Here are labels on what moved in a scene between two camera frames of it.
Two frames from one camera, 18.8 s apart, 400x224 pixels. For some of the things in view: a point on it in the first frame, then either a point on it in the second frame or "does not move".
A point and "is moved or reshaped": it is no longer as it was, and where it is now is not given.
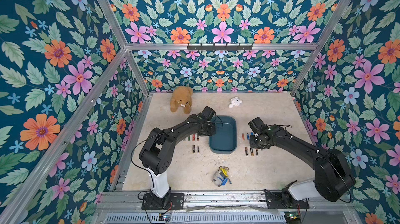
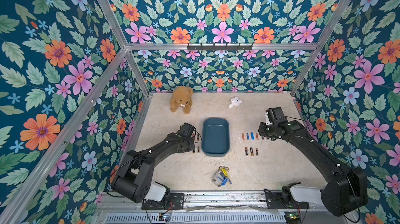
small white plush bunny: (235, 101) does not move
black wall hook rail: (220, 47) does not move
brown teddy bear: (182, 97) does not move
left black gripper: (212, 131) to (191, 147)
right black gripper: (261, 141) to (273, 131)
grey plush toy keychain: (220, 176) does not move
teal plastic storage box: (224, 141) is moved or reshaped
